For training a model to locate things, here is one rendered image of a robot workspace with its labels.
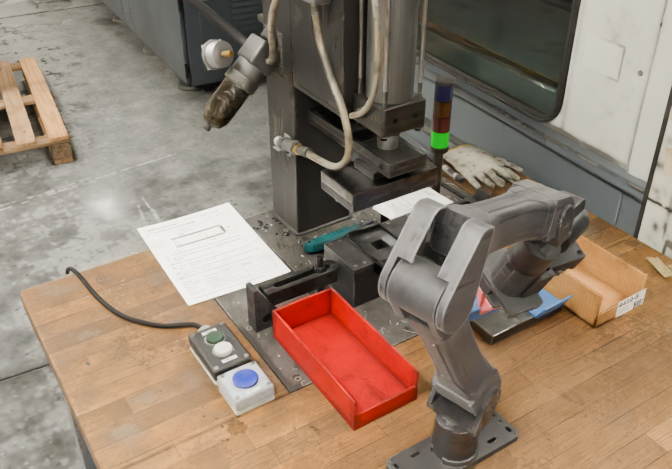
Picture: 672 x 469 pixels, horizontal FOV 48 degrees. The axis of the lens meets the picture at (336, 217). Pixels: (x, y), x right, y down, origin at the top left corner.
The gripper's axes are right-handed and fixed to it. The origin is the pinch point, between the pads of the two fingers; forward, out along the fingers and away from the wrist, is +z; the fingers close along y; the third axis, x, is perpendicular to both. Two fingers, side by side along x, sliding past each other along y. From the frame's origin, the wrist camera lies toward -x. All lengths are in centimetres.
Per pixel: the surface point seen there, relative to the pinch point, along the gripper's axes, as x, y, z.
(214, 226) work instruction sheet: 21, 49, 38
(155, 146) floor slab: -30, 208, 212
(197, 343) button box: 38.7, 17.6, 20.1
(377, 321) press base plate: 7.8, 10.4, 18.5
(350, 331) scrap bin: 13.9, 10.0, 17.6
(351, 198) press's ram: 11.1, 25.5, 0.1
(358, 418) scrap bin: 23.7, -6.4, 8.6
